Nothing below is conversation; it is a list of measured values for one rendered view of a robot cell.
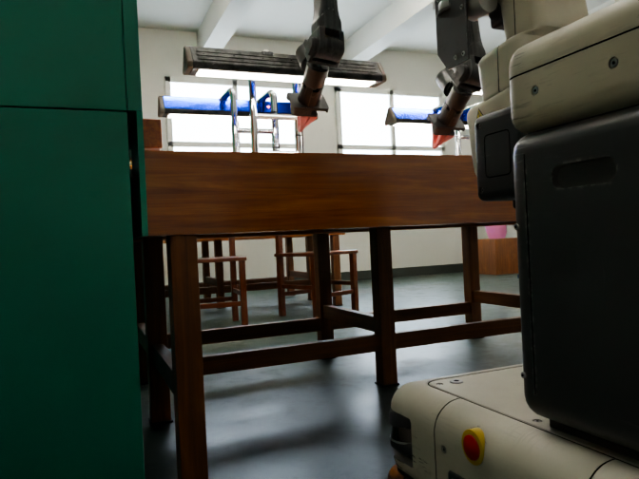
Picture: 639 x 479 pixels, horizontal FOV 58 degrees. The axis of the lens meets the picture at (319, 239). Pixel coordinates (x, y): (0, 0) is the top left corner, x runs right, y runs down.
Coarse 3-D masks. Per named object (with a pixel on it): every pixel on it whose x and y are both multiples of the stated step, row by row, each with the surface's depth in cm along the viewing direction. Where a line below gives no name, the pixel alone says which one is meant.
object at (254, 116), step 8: (248, 80) 183; (248, 88) 183; (296, 88) 188; (256, 96) 183; (256, 104) 183; (256, 112) 183; (256, 120) 183; (288, 120) 188; (296, 120) 188; (256, 128) 183; (296, 128) 188; (256, 136) 183; (296, 136) 188; (256, 144) 182; (296, 144) 188; (288, 152) 187; (296, 152) 188
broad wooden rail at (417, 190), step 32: (160, 160) 124; (192, 160) 127; (224, 160) 130; (256, 160) 133; (288, 160) 136; (320, 160) 139; (352, 160) 142; (384, 160) 146; (416, 160) 150; (448, 160) 153; (160, 192) 124; (192, 192) 127; (224, 192) 130; (256, 192) 133; (288, 192) 136; (320, 192) 139; (352, 192) 142; (384, 192) 146; (416, 192) 149; (448, 192) 153; (160, 224) 124; (192, 224) 127; (224, 224) 130; (256, 224) 132; (288, 224) 136; (320, 224) 139; (352, 224) 142; (384, 224) 146; (416, 224) 150
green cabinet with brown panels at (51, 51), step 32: (0, 0) 110; (32, 0) 112; (64, 0) 114; (96, 0) 116; (128, 0) 119; (0, 32) 110; (32, 32) 112; (64, 32) 114; (96, 32) 116; (128, 32) 118; (0, 64) 109; (32, 64) 112; (64, 64) 114; (96, 64) 116; (128, 64) 118; (0, 96) 109; (32, 96) 112; (64, 96) 114; (96, 96) 116; (128, 96) 118; (128, 128) 136
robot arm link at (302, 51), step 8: (304, 40) 146; (312, 40) 135; (304, 48) 146; (312, 48) 136; (304, 56) 144; (312, 56) 137; (304, 64) 145; (320, 64) 140; (328, 64) 140; (336, 64) 141
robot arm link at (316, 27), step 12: (324, 0) 137; (336, 0) 139; (324, 12) 137; (336, 12) 138; (312, 24) 140; (324, 24) 136; (336, 24) 138; (312, 36) 138; (324, 36) 135; (336, 36) 139; (324, 48) 135; (336, 48) 137; (336, 60) 139
